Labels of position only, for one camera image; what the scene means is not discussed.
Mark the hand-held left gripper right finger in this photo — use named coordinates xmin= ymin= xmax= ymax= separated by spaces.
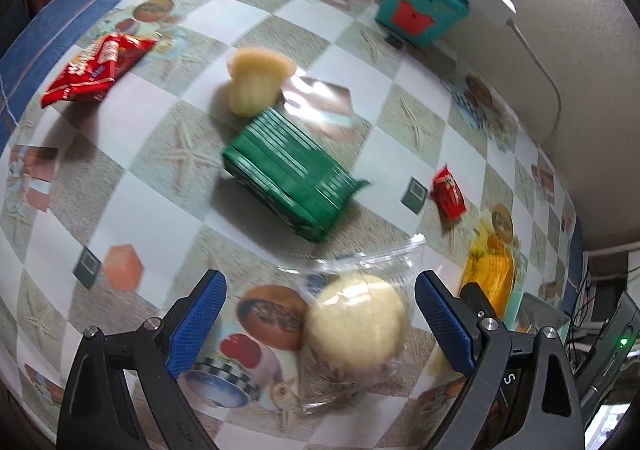
xmin=414 ymin=271 xmax=586 ymax=450

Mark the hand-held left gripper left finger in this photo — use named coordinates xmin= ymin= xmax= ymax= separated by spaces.
xmin=56 ymin=269 xmax=228 ymax=450

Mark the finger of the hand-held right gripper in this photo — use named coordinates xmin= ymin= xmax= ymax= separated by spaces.
xmin=459 ymin=282 xmax=500 ymax=325

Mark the round bread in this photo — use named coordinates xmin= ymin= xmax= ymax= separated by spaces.
xmin=280 ymin=237 xmax=428 ymax=418

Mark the yellow snack packet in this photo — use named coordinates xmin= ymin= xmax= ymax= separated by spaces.
xmin=460 ymin=220 xmax=516 ymax=325

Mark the small red candy packet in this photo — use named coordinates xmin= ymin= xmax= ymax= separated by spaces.
xmin=431 ymin=166 xmax=467 ymax=221

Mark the green snack packet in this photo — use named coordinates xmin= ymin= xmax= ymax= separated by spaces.
xmin=221 ymin=107 xmax=371 ymax=245

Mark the wrapped yellow muffin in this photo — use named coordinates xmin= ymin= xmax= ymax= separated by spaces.
xmin=227 ymin=48 xmax=356 ymax=131

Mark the red snack packet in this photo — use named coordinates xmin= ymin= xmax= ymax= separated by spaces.
xmin=40 ymin=34 xmax=158 ymax=109

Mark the teal box with red label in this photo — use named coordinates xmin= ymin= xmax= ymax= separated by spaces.
xmin=375 ymin=0 xmax=470 ymax=49

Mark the white power strip cable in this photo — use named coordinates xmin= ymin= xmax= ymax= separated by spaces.
xmin=507 ymin=20 xmax=563 ymax=145

